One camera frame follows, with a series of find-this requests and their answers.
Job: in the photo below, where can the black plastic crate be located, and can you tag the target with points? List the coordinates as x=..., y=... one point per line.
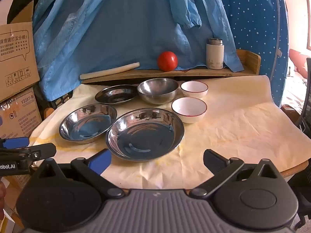
x=60, y=100

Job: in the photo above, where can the blue work coat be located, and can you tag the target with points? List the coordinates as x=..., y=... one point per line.
x=121, y=29

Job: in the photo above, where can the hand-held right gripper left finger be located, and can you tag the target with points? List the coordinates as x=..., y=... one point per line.
x=99, y=161

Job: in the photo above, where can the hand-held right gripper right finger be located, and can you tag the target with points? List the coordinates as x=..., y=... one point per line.
x=215, y=161

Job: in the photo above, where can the person's left hand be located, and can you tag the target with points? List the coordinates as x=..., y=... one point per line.
x=2, y=195

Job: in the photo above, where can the black mesh office chair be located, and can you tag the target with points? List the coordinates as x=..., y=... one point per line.
x=305, y=116

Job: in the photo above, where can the red tomato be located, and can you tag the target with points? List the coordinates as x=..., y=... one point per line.
x=167, y=61

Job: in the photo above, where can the deep steel bowl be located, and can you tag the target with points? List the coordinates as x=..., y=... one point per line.
x=158, y=89

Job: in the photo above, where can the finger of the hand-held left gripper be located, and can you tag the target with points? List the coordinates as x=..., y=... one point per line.
x=42, y=149
x=15, y=142

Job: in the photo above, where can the blue dotted cloth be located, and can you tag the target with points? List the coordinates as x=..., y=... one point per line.
x=255, y=29

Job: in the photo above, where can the white thermos flask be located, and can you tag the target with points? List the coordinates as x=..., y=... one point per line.
x=215, y=55

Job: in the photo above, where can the wooden cutting board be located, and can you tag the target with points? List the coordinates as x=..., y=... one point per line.
x=247, y=64

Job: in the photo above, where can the printed cardboard box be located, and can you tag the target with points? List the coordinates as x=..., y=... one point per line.
x=17, y=60

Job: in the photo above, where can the medium steel plate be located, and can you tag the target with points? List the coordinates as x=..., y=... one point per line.
x=87, y=123

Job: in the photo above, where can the cream table paper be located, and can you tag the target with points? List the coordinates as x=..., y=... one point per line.
x=243, y=131

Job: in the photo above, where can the taped cardboard box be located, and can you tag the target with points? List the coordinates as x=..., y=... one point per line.
x=19, y=116

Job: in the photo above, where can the small steel plate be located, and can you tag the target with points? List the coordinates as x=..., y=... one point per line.
x=115, y=94

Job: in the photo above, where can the white bowl with red rim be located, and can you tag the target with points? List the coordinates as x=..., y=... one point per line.
x=194, y=88
x=189, y=109

